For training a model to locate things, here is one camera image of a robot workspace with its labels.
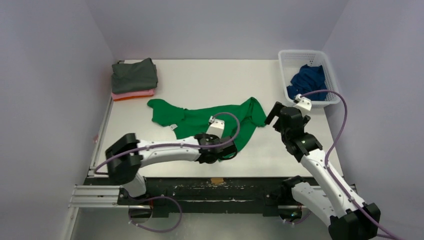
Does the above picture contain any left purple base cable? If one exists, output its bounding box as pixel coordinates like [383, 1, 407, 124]
[128, 195, 184, 232]

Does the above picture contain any brown tape piece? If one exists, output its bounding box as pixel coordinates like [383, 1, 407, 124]
[210, 177, 225, 185]

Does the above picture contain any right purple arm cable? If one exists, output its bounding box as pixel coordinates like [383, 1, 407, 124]
[301, 89, 405, 240]

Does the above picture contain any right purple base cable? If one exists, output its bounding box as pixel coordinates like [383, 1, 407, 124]
[282, 211, 311, 226]

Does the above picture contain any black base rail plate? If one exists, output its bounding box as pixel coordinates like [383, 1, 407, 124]
[117, 177, 301, 222]

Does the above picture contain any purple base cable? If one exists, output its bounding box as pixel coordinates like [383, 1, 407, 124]
[282, 211, 311, 226]
[128, 195, 184, 232]

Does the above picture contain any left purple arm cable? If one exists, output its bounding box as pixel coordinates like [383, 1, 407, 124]
[94, 111, 241, 176]

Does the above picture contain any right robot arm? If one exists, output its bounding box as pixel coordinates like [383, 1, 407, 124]
[265, 101, 381, 240]

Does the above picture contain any pink folded t-shirt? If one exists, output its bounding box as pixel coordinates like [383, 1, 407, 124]
[111, 89, 155, 97]

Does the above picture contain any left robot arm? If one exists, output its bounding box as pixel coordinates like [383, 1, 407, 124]
[105, 133, 238, 205]

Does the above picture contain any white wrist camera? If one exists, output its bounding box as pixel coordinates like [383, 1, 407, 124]
[206, 116, 225, 138]
[293, 94, 312, 115]

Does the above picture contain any green t-shirt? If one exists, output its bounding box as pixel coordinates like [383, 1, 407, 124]
[147, 97, 267, 164]

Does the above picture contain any white plastic basket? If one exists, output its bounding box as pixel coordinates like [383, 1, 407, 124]
[278, 49, 340, 108]

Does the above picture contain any dark grey folded t-shirt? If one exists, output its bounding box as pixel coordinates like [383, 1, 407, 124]
[111, 58, 159, 94]

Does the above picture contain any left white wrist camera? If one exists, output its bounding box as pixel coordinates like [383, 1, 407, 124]
[206, 116, 225, 138]

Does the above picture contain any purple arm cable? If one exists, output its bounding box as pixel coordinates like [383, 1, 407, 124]
[94, 111, 241, 176]
[301, 89, 405, 240]

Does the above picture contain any blue crumpled t-shirt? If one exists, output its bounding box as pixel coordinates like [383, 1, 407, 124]
[286, 64, 327, 100]

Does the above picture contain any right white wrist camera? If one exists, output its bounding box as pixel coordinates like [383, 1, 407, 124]
[293, 94, 312, 115]

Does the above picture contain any orange folded t-shirt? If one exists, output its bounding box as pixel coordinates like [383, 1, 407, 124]
[112, 95, 153, 102]

